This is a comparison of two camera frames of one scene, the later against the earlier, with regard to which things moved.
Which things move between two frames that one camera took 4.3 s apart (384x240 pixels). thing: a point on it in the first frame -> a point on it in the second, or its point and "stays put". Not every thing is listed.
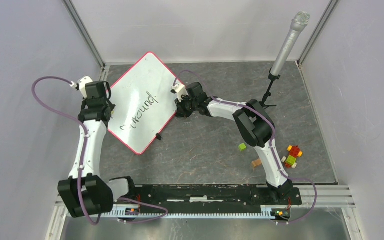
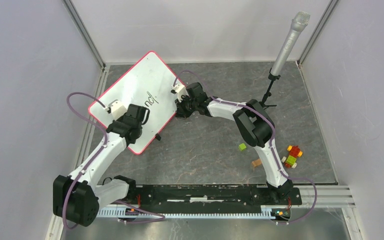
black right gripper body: x=187 y=105 stays put
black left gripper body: x=109 y=103 -> x=139 y=131
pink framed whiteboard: x=145 y=105 stays put
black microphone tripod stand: x=268 y=94 stays put
